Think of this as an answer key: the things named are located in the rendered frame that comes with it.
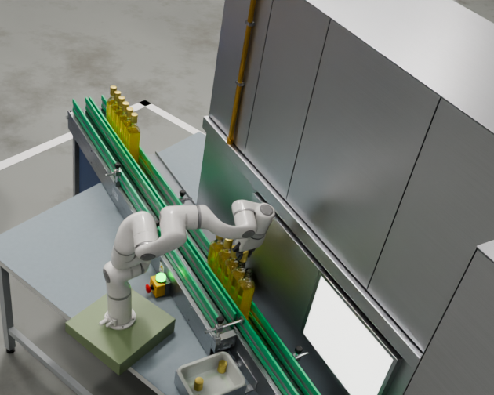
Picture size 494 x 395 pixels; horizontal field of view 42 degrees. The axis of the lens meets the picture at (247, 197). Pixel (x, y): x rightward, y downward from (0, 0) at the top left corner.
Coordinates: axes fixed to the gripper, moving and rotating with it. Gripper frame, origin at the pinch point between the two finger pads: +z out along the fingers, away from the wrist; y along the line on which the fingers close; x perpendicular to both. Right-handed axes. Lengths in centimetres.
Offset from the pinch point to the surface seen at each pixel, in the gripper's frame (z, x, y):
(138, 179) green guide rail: 46, -78, 6
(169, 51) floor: 214, -345, -161
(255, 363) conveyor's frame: 22.5, 35.5, 5.8
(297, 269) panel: -8.7, 16.8, -12.0
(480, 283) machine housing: -112, 75, 23
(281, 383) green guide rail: 15, 48, 4
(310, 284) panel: -11.2, 25.4, -12.0
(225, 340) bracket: 26.3, 21.7, 11.1
